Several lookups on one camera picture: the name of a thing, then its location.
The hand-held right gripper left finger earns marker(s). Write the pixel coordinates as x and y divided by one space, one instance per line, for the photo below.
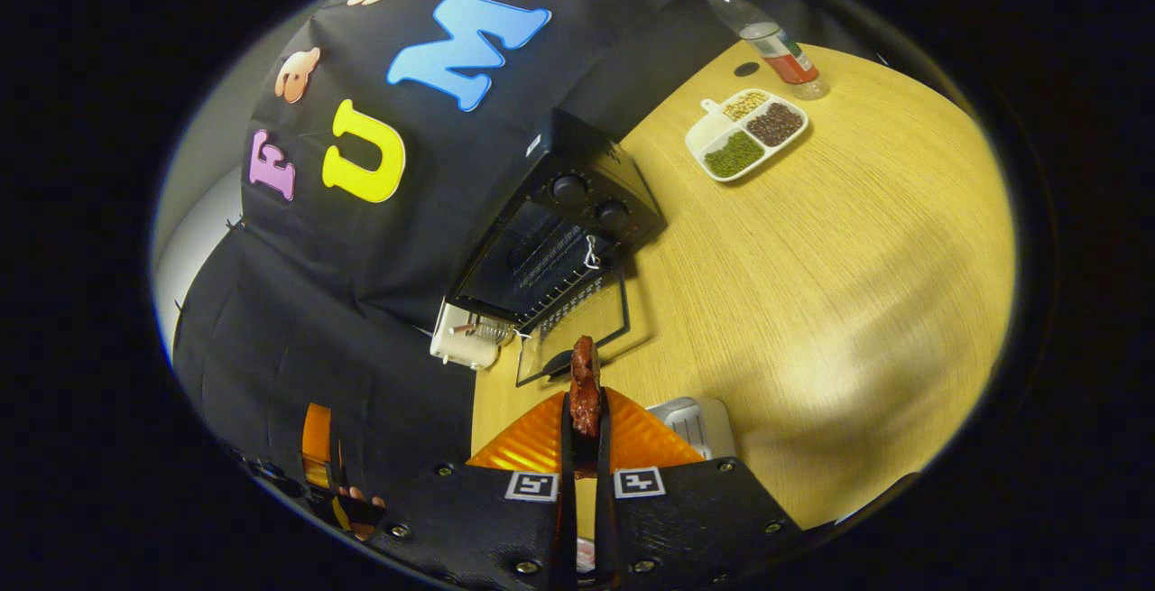
487 519

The white ridged tray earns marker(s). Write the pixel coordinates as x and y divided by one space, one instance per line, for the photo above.
704 420

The small black round disc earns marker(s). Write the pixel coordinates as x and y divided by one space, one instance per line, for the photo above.
746 69

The white divided plate with beans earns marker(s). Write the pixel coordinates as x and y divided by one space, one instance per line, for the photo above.
708 135

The clear bottle with red label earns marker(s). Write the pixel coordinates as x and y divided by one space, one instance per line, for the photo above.
780 50

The white toaster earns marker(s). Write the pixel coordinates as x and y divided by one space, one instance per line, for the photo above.
451 347

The red-brown grilled meat piece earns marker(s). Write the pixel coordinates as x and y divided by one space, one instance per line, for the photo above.
585 392

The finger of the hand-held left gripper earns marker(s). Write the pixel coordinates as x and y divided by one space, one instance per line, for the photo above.
316 442

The black electric oven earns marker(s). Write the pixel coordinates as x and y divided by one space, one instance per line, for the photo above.
623 185

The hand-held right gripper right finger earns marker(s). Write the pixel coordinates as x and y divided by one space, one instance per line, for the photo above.
695 519

